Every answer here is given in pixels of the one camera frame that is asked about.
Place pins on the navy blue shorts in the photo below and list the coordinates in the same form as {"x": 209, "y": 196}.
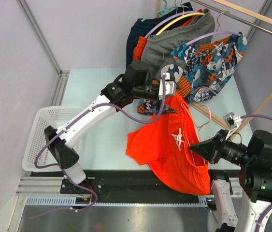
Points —
{"x": 140, "y": 29}

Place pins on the teal hanger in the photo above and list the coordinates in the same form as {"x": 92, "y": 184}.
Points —
{"x": 162, "y": 7}

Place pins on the white plastic laundry basket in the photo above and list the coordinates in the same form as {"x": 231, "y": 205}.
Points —
{"x": 54, "y": 116}

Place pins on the wooden clothes rack frame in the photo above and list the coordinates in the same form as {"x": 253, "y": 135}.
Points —
{"x": 256, "y": 16}

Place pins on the metal clothes rail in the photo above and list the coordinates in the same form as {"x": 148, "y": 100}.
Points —
{"x": 253, "y": 26}

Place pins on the bright orange shorts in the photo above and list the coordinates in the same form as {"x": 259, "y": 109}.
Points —
{"x": 164, "y": 146}

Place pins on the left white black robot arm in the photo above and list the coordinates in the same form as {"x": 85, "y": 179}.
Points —
{"x": 134, "y": 83}

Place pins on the purple hanger rear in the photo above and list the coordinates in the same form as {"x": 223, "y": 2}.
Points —
{"x": 170, "y": 18}

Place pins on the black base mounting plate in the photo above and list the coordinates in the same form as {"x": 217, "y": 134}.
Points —
{"x": 127, "y": 188}

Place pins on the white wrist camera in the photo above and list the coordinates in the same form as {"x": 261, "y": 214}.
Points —
{"x": 167, "y": 86}
{"x": 233, "y": 122}

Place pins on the white slotted cable duct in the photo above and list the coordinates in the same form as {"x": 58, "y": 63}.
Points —
{"x": 61, "y": 200}

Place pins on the grey shorts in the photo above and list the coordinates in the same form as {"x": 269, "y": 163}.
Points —
{"x": 158, "y": 47}

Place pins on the aluminium frame post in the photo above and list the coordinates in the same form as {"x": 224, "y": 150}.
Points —
{"x": 39, "y": 35}

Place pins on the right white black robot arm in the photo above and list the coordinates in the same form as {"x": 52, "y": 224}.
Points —
{"x": 255, "y": 179}

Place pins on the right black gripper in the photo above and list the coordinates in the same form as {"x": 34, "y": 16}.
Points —
{"x": 212, "y": 149}

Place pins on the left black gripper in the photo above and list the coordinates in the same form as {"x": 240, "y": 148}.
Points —
{"x": 167, "y": 109}

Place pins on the patterned blue orange shorts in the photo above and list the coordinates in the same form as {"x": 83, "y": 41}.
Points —
{"x": 201, "y": 71}

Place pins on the purple hanger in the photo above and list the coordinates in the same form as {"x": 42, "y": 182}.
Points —
{"x": 213, "y": 36}
{"x": 170, "y": 18}

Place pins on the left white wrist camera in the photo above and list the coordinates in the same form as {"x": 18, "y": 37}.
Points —
{"x": 167, "y": 86}

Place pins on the purple hanger front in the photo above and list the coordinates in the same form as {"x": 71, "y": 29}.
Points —
{"x": 213, "y": 36}

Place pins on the yellow hanger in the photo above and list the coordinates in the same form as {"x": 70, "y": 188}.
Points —
{"x": 178, "y": 19}

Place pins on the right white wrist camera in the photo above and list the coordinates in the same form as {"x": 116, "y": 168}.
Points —
{"x": 233, "y": 122}

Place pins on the dark orange hanging shorts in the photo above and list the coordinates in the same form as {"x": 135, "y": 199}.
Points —
{"x": 182, "y": 23}

